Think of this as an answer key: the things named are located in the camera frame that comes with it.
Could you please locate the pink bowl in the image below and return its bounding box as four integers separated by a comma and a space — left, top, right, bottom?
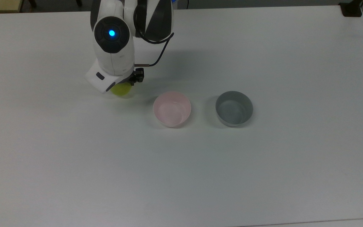
153, 91, 192, 128

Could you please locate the grey bowl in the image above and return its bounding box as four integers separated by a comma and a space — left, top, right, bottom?
215, 91, 253, 127

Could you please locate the black table clamp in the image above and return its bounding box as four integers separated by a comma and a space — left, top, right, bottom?
339, 0, 363, 17

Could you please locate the green pear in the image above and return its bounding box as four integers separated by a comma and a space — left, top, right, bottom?
110, 82, 134, 98

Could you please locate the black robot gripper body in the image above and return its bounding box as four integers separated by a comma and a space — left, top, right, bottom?
128, 67, 145, 86

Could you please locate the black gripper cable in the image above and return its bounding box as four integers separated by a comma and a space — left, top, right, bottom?
133, 0, 175, 67

